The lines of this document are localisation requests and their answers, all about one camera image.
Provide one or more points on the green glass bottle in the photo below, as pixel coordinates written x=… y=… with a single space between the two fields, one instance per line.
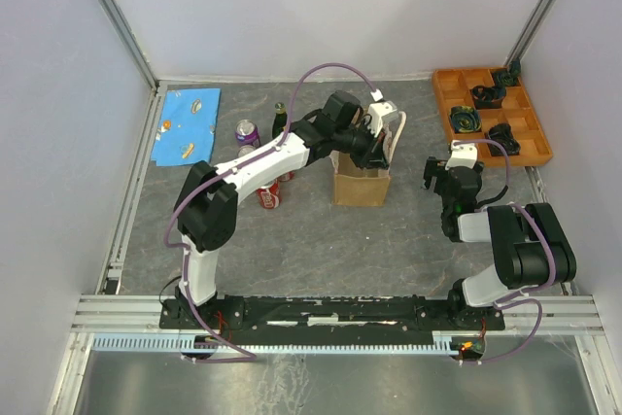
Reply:
x=280 y=119

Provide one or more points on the purple soda can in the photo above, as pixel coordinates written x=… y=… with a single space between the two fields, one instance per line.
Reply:
x=245 y=150
x=247 y=134

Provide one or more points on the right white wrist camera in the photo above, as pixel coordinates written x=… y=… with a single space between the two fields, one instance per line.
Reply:
x=462 y=155

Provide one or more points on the rolled black sock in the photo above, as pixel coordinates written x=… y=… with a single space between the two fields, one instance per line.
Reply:
x=501 y=133

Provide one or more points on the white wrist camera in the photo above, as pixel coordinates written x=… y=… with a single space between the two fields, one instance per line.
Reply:
x=462 y=155
x=381 y=112

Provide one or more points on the red soda can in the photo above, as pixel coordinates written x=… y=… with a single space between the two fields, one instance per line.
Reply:
x=286 y=176

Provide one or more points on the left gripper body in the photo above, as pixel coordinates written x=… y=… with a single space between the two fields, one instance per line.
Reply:
x=364 y=145

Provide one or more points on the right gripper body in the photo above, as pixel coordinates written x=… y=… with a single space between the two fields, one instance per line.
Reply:
x=440 y=182

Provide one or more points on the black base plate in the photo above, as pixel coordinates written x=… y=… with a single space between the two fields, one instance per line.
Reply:
x=329 y=321

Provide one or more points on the blue patterned cloth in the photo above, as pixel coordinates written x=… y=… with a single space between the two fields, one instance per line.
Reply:
x=186 y=132

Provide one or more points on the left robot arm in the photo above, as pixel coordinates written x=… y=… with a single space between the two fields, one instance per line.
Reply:
x=206 y=210

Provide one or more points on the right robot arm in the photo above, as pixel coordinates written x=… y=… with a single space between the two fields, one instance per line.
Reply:
x=530 y=249

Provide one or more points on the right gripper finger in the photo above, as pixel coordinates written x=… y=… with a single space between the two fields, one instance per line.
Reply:
x=428 y=180
x=432 y=165

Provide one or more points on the silver top soda can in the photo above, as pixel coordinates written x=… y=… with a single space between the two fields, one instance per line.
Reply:
x=269 y=195

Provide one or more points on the aluminium frame rail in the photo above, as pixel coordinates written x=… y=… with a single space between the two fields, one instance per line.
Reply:
x=549 y=315

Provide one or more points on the rolled blue yellow sock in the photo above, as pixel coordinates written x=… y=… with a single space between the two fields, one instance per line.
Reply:
x=465 y=119

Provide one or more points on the orange wooden divider tray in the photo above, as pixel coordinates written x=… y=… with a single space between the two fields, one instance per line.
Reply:
x=452 y=89

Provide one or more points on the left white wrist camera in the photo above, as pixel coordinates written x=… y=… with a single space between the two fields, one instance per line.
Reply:
x=381 y=112

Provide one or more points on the rolled dark sock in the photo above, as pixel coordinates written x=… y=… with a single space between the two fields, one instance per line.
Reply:
x=488 y=97
x=508 y=76

